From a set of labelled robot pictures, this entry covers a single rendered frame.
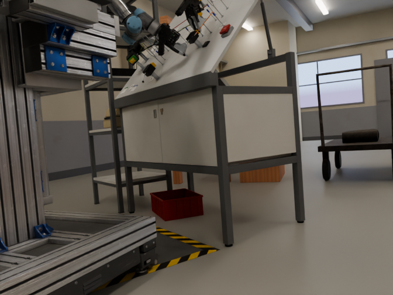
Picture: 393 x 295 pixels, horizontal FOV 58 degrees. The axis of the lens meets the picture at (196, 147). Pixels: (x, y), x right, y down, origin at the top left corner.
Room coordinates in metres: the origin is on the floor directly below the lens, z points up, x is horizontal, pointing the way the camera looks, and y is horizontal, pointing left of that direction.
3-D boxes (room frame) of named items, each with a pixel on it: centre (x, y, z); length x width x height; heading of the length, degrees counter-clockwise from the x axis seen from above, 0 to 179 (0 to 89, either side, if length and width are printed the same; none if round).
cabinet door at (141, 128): (2.45, 0.37, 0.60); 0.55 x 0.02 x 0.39; 35
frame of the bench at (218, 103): (2.39, -0.03, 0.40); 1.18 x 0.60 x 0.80; 35
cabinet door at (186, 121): (2.00, 0.06, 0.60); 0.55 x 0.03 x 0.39; 35
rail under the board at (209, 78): (2.21, 0.23, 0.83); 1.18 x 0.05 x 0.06; 35
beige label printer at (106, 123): (2.97, 0.58, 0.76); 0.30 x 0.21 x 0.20; 129
